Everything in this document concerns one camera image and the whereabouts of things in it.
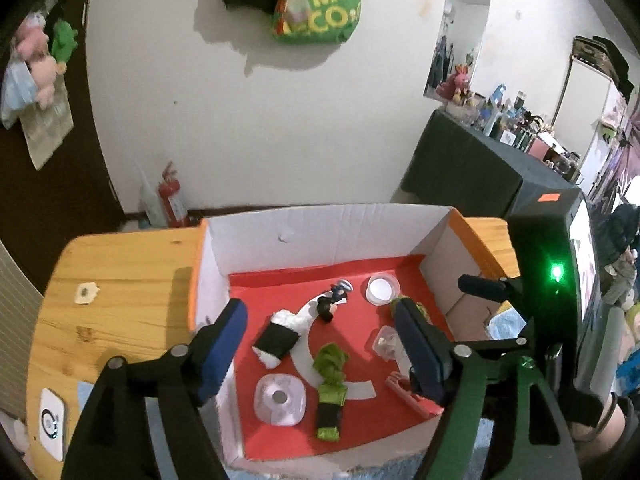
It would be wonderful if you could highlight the clear plastic case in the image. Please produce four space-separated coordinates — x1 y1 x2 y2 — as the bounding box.
371 326 407 361

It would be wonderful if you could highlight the pink rabbit plush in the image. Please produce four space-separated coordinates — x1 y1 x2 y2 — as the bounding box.
436 64 473 103

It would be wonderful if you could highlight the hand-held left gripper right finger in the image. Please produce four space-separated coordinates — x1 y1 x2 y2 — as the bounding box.
392 300 583 480

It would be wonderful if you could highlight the pink plastic stand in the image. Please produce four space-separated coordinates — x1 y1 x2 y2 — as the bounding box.
385 372 443 418

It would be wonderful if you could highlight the beige paper bag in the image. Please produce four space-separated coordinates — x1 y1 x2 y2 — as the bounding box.
20 87 75 171

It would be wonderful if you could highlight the green and black fuzzy sock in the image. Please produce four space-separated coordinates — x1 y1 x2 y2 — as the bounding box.
312 342 351 443

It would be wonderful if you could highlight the black and white sock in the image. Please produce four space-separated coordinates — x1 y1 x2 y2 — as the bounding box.
251 310 301 368

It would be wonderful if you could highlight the green plush toy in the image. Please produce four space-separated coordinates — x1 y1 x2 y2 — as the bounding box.
50 20 80 63

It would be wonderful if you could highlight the round clear container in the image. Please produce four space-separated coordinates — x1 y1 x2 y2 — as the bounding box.
363 272 401 307

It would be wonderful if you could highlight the black haired toy figurine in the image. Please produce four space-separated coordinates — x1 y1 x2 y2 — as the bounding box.
316 280 355 321

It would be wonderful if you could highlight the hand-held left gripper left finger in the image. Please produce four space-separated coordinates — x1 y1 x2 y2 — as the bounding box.
62 297 249 480

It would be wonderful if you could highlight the white refrigerator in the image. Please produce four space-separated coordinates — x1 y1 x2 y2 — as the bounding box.
550 55 628 196

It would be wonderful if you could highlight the arched wall mirror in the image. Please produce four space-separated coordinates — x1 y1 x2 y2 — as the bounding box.
424 0 493 102

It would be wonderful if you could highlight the dark cloth covered table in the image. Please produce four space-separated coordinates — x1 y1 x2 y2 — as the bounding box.
400 107 583 216

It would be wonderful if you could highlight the white flat device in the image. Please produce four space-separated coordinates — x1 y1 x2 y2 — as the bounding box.
39 387 67 462

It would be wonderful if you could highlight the pink pig plush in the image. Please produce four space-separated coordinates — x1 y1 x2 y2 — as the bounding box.
15 25 51 61

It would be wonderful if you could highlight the person's right forearm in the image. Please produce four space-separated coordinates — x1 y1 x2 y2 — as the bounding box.
567 390 633 448

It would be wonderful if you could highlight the clear square plastic lid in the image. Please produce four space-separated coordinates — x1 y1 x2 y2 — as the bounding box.
254 374 307 428

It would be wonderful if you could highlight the orange cardboard box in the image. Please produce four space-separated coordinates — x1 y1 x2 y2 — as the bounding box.
187 202 523 478

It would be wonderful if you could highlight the clear plastic bag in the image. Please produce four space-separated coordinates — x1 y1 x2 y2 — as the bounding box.
0 55 38 128

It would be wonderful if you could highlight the pale pink plush toy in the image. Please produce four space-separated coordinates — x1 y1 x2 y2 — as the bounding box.
30 55 68 108

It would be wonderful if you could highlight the green tote bag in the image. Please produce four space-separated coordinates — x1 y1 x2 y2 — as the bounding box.
272 0 367 45

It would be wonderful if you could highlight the camouflage bag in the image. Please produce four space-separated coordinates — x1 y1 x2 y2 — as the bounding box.
571 35 621 73

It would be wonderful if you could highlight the red fire extinguisher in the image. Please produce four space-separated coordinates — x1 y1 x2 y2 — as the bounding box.
158 161 191 228

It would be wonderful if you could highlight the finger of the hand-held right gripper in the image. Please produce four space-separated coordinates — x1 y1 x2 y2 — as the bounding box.
450 310 538 356
457 274 523 303

